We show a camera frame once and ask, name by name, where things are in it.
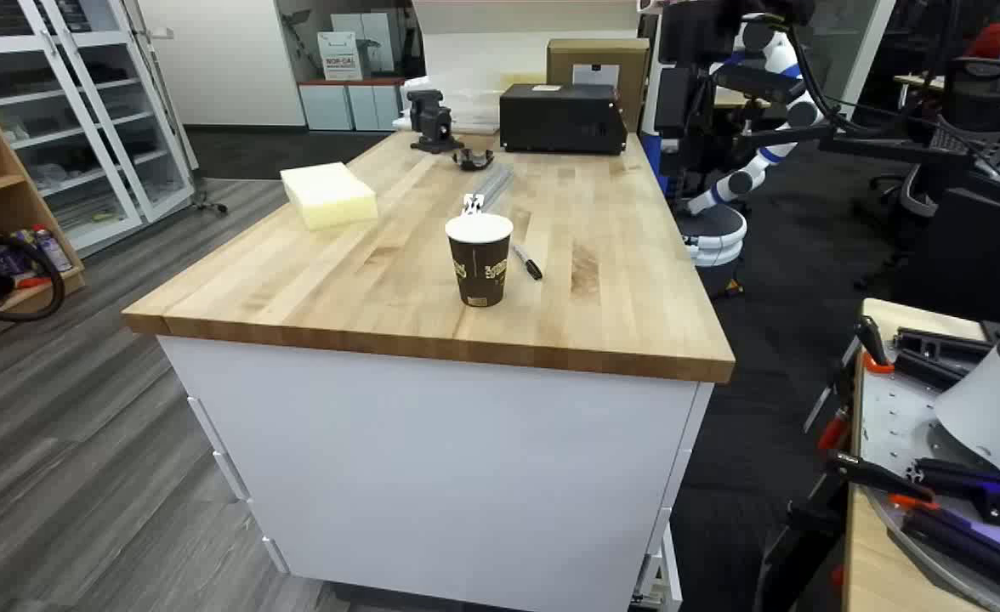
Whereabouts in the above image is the black marker pen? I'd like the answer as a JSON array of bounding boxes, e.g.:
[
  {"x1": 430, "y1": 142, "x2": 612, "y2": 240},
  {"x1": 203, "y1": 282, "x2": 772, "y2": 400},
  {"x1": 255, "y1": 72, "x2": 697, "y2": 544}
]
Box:
[{"x1": 507, "y1": 240, "x2": 546, "y2": 282}]

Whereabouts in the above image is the brown paper cup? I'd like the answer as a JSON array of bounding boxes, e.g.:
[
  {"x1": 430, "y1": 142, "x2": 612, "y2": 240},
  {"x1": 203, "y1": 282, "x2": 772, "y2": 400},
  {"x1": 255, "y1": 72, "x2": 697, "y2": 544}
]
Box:
[{"x1": 442, "y1": 209, "x2": 517, "y2": 309}]

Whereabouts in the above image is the small black clamp base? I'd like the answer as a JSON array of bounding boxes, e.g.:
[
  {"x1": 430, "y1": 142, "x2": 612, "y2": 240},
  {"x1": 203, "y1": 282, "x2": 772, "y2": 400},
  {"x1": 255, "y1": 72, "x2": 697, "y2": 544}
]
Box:
[{"x1": 453, "y1": 142, "x2": 499, "y2": 173}]

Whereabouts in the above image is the white table cabinet base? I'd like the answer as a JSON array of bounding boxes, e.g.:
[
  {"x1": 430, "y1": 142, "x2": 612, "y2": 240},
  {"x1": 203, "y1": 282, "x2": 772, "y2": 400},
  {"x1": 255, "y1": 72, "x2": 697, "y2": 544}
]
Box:
[{"x1": 152, "y1": 331, "x2": 719, "y2": 612}]

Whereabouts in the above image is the black electronics box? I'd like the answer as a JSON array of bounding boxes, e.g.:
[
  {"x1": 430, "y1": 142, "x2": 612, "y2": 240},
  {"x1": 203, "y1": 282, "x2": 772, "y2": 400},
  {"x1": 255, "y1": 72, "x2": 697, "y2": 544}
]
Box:
[{"x1": 497, "y1": 80, "x2": 630, "y2": 161}]

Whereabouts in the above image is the pale yellow foam block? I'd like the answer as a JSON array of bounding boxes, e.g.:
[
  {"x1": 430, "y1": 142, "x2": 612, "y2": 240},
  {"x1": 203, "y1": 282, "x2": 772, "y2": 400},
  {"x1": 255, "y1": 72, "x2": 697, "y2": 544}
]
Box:
[{"x1": 277, "y1": 161, "x2": 380, "y2": 234}]

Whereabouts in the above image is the brown cardboard box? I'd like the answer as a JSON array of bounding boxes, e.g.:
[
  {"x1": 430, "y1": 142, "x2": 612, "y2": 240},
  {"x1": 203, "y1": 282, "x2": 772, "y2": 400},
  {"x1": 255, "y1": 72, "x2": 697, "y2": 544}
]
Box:
[{"x1": 544, "y1": 35, "x2": 654, "y2": 130}]

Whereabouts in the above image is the white blue mobile robot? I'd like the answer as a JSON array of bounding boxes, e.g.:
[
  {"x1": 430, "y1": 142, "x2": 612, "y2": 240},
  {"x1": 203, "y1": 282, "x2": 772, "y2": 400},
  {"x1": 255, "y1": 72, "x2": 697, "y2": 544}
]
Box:
[{"x1": 678, "y1": 5, "x2": 834, "y2": 272}]

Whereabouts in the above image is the black orange bar clamp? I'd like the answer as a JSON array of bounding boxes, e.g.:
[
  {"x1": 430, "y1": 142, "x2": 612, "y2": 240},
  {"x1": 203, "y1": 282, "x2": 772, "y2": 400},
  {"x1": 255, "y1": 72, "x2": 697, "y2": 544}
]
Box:
[{"x1": 855, "y1": 311, "x2": 902, "y2": 379}]

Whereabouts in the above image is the wooden workbench with tools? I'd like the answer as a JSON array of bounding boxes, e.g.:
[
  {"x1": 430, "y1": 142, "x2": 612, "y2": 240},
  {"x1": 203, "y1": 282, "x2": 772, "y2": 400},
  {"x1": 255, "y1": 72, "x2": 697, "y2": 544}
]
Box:
[{"x1": 825, "y1": 295, "x2": 1000, "y2": 612}]

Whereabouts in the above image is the white glass door cabinet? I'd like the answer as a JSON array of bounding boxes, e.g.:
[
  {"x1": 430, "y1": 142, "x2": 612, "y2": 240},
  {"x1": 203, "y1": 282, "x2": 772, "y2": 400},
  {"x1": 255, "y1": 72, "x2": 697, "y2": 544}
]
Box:
[{"x1": 0, "y1": 0, "x2": 201, "y2": 256}]

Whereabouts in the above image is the black office chair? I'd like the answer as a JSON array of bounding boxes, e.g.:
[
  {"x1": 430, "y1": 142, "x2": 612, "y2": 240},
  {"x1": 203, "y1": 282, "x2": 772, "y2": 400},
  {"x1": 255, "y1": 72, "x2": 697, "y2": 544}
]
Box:
[{"x1": 855, "y1": 52, "x2": 1000, "y2": 325}]

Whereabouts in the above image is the silver aluminium extrusion rail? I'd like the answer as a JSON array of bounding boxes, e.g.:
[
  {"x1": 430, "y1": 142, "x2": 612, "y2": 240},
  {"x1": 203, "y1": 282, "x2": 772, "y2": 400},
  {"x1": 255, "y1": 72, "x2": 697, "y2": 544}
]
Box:
[{"x1": 459, "y1": 161, "x2": 517, "y2": 219}]

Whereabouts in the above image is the black camera on stand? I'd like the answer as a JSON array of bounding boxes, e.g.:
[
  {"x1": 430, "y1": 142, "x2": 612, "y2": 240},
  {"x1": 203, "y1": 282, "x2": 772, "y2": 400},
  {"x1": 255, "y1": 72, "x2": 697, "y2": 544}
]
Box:
[{"x1": 399, "y1": 76, "x2": 466, "y2": 155}]

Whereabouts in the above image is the blue robot mount stand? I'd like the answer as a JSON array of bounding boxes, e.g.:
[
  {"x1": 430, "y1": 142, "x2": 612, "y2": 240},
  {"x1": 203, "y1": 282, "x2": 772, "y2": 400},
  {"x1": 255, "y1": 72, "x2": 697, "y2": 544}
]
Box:
[{"x1": 636, "y1": 130, "x2": 669, "y2": 184}]

